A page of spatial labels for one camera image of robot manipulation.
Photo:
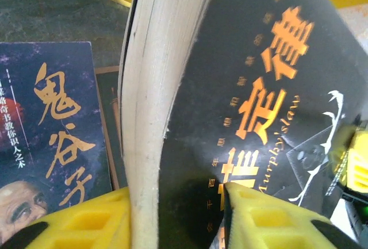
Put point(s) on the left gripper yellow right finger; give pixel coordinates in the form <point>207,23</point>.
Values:
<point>273,226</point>

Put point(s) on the beige scroll cover book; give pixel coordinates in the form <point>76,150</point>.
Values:
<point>110,134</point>

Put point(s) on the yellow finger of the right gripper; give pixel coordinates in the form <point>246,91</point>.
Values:
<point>355,160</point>

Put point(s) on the purple gold calligraphy book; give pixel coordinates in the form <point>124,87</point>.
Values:
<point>57,116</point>

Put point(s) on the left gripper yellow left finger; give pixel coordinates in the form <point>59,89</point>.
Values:
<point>86,226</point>

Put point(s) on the black orange title book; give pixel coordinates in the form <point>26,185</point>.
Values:
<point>244,59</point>

